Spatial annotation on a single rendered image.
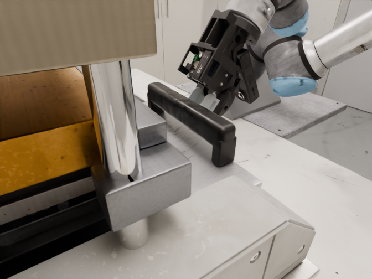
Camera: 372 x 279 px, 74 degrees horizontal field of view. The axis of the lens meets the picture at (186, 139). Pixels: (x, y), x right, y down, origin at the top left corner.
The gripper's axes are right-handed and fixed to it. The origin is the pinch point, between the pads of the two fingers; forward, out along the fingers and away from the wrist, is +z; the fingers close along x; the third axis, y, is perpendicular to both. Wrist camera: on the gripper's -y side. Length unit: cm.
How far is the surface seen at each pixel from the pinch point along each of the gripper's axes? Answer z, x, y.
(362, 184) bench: -7.2, 18.9, -33.9
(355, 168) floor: -19, -24, -182
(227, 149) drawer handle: -3.2, 19.6, 13.6
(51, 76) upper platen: -2.3, 14.4, 27.4
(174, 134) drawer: -1.1, 12.1, 13.6
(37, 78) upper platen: -1.8, 14.4, 28.1
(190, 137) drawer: -1.8, 13.5, 12.5
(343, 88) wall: -97, -99, -261
